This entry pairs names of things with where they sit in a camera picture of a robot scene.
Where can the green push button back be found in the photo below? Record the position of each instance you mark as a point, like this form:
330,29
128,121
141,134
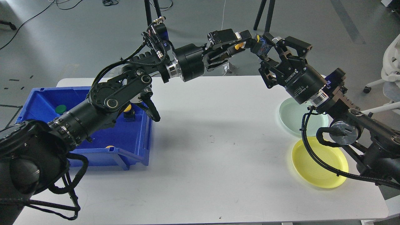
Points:
60,109

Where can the white power plug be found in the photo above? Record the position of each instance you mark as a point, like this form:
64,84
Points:
229,69

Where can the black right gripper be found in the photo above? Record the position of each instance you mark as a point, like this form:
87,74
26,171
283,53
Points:
300,80

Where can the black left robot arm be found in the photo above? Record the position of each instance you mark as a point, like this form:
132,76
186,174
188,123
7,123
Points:
38,168

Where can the white office chair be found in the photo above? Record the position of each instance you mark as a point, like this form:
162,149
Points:
390,77

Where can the yellow push button back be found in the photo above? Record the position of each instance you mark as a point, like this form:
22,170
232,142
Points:
129,113

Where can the light green plate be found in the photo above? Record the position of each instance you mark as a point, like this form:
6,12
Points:
291,114

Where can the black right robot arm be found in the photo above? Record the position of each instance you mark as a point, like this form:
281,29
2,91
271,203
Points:
373,145

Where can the blue plastic bin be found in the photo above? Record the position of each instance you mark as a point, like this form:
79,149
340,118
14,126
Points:
131,140

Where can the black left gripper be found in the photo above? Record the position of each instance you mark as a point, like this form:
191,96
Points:
190,61

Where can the yellow plate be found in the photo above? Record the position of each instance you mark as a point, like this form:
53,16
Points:
312,172

